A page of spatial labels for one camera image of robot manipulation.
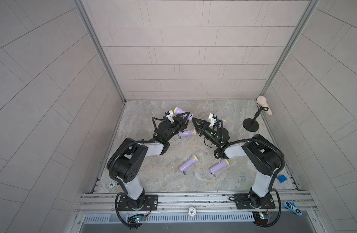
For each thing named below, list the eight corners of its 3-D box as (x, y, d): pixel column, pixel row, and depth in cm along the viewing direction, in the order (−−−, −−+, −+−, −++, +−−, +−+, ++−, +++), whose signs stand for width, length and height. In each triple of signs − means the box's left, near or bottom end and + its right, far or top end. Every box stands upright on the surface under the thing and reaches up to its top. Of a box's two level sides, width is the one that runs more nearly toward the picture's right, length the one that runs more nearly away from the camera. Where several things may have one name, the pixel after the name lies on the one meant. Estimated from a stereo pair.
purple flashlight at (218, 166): (211, 175, 82) (212, 173, 79) (208, 169, 84) (208, 167, 81) (228, 165, 85) (229, 163, 82) (224, 160, 87) (225, 158, 84)
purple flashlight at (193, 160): (183, 175, 82) (183, 173, 79) (178, 169, 84) (178, 167, 81) (198, 161, 87) (198, 158, 84) (193, 156, 89) (193, 153, 86)
